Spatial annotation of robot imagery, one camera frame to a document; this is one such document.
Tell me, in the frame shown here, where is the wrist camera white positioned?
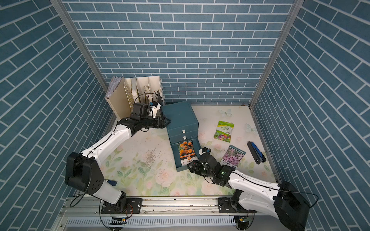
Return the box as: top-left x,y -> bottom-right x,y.
199,147 -> 211,156
149,102 -> 161,118

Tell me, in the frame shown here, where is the purple flower seed bag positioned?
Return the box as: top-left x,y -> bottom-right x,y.
220,145 -> 246,168

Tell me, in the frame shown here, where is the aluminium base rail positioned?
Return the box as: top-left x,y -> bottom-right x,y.
51,196 -> 287,231

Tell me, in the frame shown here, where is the green flower seed bag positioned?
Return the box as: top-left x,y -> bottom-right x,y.
214,121 -> 234,142

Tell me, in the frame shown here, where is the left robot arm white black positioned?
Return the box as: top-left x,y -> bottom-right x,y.
65,100 -> 170,209

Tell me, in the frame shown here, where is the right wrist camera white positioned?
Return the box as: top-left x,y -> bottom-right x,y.
199,147 -> 211,156

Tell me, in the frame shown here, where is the teal drawer cabinet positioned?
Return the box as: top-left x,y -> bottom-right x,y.
162,101 -> 199,143

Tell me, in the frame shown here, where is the blue marker pen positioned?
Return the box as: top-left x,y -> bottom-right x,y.
247,141 -> 267,165

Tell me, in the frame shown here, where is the orange marigold seed bag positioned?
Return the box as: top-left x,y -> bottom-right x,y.
177,140 -> 198,166

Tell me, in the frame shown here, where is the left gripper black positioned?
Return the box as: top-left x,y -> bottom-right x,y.
140,116 -> 171,129

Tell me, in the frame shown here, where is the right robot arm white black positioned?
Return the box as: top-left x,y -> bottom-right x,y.
187,152 -> 311,231

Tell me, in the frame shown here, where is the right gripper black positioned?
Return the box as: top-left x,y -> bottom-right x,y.
186,159 -> 215,178

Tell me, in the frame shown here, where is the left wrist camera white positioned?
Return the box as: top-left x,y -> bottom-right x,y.
149,102 -> 161,118

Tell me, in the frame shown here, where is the purple folder stack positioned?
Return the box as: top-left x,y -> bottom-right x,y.
105,77 -> 122,99

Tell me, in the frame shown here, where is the blue cylinder can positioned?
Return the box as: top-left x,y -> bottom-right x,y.
107,180 -> 117,186

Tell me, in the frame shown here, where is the teal bottom drawer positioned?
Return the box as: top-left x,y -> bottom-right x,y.
171,138 -> 201,172

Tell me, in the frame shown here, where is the white file organizer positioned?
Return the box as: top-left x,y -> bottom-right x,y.
105,76 -> 164,119

